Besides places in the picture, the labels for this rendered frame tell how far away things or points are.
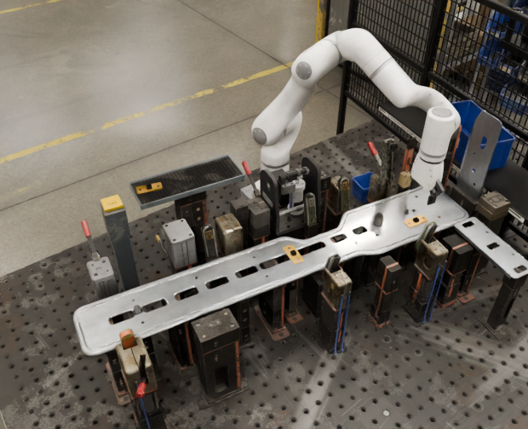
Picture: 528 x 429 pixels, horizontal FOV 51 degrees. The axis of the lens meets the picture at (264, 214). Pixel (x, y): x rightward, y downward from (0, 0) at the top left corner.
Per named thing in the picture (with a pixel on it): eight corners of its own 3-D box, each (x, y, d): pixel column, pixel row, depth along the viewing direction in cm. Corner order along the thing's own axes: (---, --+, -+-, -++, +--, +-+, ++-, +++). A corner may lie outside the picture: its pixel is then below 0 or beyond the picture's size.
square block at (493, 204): (469, 279, 216) (495, 208, 192) (456, 265, 221) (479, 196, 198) (485, 272, 219) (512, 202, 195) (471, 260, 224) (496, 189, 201)
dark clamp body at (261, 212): (253, 296, 210) (252, 220, 185) (238, 273, 219) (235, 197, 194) (278, 287, 214) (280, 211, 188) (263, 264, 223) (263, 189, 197)
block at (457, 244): (440, 311, 204) (457, 258, 186) (421, 291, 212) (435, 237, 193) (460, 302, 207) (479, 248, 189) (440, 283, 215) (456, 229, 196)
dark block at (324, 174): (312, 263, 223) (319, 179, 195) (304, 252, 227) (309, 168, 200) (323, 259, 224) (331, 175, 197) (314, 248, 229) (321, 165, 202)
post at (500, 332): (498, 340, 194) (524, 285, 175) (476, 317, 202) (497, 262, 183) (512, 334, 197) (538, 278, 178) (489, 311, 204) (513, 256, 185)
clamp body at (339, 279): (327, 360, 189) (336, 292, 166) (309, 334, 197) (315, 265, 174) (350, 350, 192) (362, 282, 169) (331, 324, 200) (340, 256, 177)
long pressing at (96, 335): (87, 368, 153) (86, 364, 152) (70, 310, 168) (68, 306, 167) (473, 218, 200) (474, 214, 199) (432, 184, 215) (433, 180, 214)
